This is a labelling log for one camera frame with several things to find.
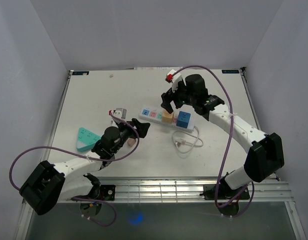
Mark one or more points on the blue corner label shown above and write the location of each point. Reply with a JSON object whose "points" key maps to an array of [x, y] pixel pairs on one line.
{"points": [[230, 71], [80, 73]]}

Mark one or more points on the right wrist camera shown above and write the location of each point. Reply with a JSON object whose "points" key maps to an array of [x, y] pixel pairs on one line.
{"points": [[173, 78]]}

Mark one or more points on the teal triangular socket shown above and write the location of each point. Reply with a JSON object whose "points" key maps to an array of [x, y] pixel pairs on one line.
{"points": [[86, 140]]}

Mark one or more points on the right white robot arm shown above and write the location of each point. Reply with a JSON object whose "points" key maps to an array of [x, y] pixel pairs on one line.
{"points": [[264, 151]]}

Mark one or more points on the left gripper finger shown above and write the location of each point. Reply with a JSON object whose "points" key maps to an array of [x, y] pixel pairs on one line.
{"points": [[135, 121], [142, 129]]}

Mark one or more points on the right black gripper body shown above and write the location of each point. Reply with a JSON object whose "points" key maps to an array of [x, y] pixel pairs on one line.
{"points": [[180, 95]]}

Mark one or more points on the left blue corner label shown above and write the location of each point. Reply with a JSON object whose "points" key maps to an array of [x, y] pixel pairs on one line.
{"points": [[80, 73]]}

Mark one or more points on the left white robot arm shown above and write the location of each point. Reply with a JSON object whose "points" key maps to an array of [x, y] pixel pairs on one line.
{"points": [[53, 182]]}

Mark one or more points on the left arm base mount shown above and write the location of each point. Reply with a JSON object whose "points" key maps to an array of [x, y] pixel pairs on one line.
{"points": [[91, 206]]}

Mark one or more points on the right blue corner label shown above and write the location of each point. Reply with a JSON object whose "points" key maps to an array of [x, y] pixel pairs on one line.
{"points": [[230, 71]]}

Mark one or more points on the aluminium rail frame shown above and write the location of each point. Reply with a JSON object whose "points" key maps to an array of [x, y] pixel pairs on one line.
{"points": [[186, 190]]}

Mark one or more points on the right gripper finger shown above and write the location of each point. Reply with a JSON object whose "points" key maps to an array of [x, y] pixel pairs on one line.
{"points": [[169, 107], [165, 101]]}

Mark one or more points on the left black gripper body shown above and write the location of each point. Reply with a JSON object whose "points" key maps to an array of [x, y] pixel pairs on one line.
{"points": [[126, 132]]}

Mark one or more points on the blue cube socket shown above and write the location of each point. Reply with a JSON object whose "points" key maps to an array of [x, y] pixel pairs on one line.
{"points": [[183, 119]]}

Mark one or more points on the pink small plug adapter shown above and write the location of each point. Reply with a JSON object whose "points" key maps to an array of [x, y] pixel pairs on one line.
{"points": [[131, 142]]}

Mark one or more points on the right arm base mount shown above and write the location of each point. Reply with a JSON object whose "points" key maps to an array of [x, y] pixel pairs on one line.
{"points": [[233, 208]]}

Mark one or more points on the beige cube socket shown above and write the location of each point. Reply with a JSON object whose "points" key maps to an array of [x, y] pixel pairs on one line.
{"points": [[167, 117]]}

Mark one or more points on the white colourful power strip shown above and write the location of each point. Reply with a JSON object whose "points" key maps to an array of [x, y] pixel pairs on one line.
{"points": [[155, 115]]}

